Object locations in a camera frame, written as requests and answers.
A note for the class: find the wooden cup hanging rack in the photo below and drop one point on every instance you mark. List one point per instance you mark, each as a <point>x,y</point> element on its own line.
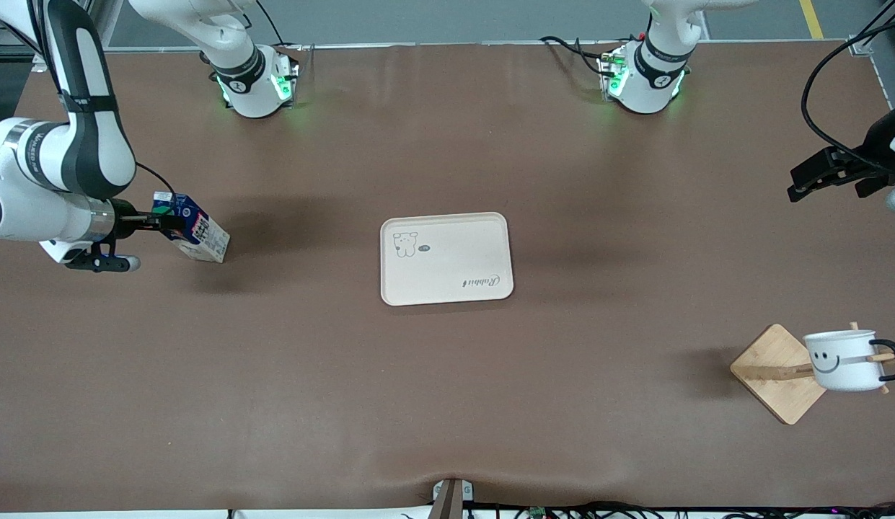
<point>772,375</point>

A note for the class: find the small green circuit board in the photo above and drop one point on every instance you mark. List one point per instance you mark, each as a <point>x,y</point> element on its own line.
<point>538,512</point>

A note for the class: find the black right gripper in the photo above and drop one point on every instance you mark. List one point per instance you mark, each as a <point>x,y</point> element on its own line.
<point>125,219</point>

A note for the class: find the blue white milk carton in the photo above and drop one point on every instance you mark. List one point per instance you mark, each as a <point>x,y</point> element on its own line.
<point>209,241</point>

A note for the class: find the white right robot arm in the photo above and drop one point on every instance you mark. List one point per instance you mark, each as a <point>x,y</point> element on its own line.
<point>86,151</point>

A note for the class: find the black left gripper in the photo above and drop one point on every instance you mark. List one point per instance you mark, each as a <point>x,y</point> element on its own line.
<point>877,146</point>

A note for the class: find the metal table edge bracket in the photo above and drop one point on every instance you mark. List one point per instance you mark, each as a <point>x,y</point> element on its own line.
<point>451,501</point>

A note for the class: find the white smiley face cup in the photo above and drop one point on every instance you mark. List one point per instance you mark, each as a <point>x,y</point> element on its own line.
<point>844,375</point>

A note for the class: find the brown table mat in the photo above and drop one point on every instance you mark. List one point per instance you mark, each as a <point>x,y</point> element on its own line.
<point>274,375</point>

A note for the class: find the cream rabbit print tray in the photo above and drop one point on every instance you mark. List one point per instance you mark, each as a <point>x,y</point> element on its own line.
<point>447,259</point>

